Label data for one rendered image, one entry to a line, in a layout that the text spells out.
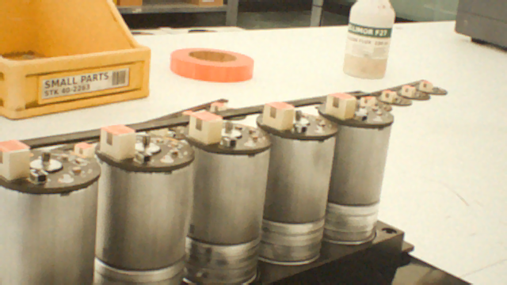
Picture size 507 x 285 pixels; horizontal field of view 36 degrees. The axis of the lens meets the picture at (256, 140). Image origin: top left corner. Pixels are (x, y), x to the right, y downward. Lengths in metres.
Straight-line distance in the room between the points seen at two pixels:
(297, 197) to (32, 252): 0.09
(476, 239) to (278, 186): 0.13
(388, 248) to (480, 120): 0.27
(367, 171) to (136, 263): 0.09
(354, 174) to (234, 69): 0.30
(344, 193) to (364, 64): 0.36
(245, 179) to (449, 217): 0.16
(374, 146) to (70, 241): 0.11
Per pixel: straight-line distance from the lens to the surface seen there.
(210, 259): 0.22
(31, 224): 0.18
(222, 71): 0.54
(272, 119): 0.23
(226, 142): 0.21
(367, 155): 0.25
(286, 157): 0.23
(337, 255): 0.25
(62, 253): 0.18
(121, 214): 0.19
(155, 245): 0.20
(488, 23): 0.83
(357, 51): 0.60
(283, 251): 0.24
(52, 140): 0.20
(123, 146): 0.19
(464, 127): 0.51
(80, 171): 0.18
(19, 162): 0.18
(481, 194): 0.39
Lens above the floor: 0.88
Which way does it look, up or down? 18 degrees down
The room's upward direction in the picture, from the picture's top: 6 degrees clockwise
